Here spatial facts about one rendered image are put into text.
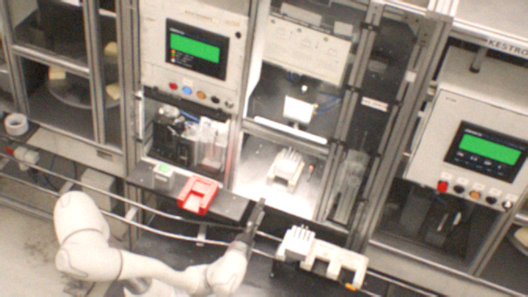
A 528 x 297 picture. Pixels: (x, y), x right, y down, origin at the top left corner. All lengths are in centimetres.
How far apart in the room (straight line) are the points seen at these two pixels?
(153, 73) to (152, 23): 23
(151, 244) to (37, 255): 102
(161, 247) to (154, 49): 93
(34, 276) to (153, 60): 164
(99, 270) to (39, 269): 178
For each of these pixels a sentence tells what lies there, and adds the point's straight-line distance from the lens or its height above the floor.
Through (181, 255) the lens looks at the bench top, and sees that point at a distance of 300.
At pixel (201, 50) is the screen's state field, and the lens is 245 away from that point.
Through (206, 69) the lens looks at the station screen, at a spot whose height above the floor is 157.
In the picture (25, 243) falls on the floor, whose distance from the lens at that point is 396.
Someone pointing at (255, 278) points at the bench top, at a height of 68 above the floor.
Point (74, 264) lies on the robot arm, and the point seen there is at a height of 145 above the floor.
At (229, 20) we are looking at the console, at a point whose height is 180.
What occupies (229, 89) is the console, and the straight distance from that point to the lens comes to 254.
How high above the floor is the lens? 313
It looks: 45 degrees down
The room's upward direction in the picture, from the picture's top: 10 degrees clockwise
